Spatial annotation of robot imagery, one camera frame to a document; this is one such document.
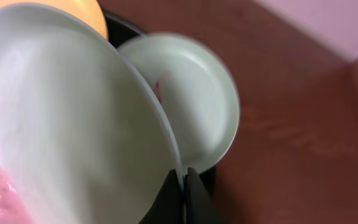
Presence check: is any pale green plate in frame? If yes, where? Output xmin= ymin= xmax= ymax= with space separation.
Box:
xmin=118 ymin=33 xmax=241 ymax=173
xmin=0 ymin=3 xmax=175 ymax=223

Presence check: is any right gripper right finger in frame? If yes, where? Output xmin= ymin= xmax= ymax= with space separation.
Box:
xmin=185 ymin=167 xmax=225 ymax=224

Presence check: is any yellow plate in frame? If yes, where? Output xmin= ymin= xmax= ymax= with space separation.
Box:
xmin=0 ymin=0 xmax=108 ymax=39

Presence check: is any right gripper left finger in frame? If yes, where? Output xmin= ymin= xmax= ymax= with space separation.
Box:
xmin=139 ymin=169 xmax=183 ymax=224

